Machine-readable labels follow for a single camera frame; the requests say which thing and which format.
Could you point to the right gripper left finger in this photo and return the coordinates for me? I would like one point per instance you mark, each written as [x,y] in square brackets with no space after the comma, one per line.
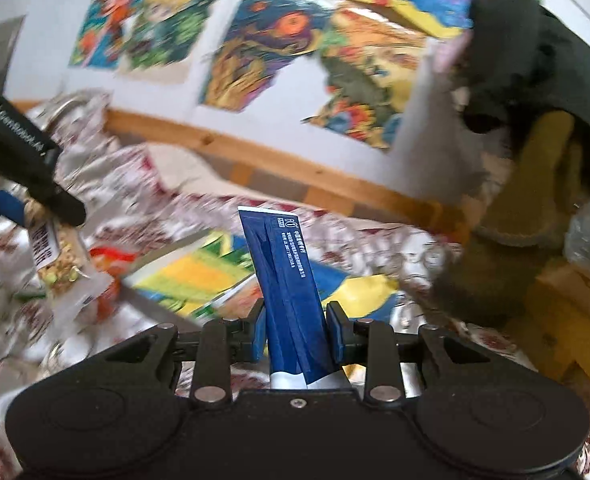
[221,344]

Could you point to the torn landscape wall drawing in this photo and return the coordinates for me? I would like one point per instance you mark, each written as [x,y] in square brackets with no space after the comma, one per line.
[371,65]

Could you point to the black hanging garment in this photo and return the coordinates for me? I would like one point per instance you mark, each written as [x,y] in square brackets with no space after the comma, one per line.
[523,62]

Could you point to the mixed nuts clear packet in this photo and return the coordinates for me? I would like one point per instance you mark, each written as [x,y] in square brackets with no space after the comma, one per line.
[63,265]

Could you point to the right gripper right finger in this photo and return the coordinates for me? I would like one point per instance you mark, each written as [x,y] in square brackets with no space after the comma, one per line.
[372,345]

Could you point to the torn seaweed wall drawing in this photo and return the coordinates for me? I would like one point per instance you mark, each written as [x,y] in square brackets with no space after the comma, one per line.
[264,36]

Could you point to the olive brown hanging garment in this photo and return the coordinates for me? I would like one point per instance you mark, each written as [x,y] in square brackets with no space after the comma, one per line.
[523,227]

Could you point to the anime girl wall drawing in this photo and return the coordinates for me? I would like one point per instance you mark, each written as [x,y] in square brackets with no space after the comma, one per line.
[101,35]

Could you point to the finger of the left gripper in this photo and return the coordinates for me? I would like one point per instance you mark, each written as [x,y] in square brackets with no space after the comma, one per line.
[12,208]

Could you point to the blue white snack packet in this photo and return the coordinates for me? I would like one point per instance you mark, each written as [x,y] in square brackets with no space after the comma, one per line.
[298,344]

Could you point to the orange red snack packet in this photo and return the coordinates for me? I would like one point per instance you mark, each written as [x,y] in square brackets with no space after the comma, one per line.
[115,262]

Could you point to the blond kid wall drawing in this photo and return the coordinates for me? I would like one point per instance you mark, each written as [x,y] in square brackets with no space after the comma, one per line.
[161,38]

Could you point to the dinosaur painted tray box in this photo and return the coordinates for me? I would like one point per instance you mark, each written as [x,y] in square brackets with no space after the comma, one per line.
[211,275]

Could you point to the wooden bed frame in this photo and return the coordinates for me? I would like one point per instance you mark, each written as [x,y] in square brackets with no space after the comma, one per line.
[544,304]

